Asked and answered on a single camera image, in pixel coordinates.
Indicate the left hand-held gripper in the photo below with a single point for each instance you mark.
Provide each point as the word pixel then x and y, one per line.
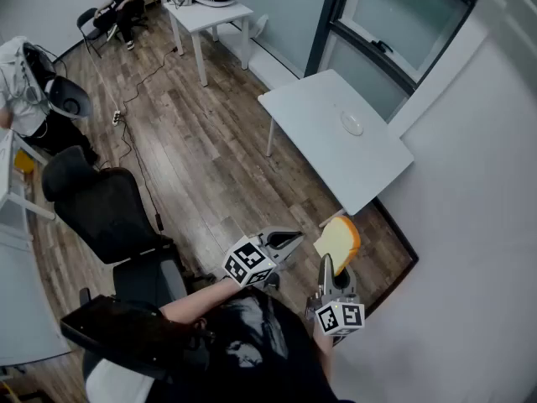
pixel 247 263

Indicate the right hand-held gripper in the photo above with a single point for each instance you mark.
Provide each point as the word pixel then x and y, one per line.
pixel 340 315

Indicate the toast bread slice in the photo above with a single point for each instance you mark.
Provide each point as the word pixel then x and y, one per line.
pixel 337 242

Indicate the white plate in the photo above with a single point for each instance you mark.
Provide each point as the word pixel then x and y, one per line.
pixel 351 123

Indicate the person's left forearm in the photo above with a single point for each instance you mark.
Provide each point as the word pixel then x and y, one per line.
pixel 197 305

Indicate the person's right forearm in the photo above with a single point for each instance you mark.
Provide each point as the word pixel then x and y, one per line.
pixel 324 351

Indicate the white square table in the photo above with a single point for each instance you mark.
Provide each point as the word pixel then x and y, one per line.
pixel 327 149

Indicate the person's black shirt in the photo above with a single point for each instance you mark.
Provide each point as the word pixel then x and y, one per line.
pixel 260 351

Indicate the black office chair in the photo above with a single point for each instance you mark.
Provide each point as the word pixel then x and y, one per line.
pixel 105 216

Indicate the white power strip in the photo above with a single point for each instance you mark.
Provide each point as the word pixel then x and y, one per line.
pixel 117 116

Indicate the white table with legs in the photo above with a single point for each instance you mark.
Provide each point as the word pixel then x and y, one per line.
pixel 205 15

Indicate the gray round device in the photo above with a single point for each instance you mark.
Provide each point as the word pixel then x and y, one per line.
pixel 69 97

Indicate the yellow container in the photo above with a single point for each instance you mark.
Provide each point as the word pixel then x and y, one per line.
pixel 24 161

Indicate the black folding chair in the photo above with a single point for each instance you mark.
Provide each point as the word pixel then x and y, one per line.
pixel 88 23

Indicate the dark window frame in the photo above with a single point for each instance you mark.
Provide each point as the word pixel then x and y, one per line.
pixel 323 27

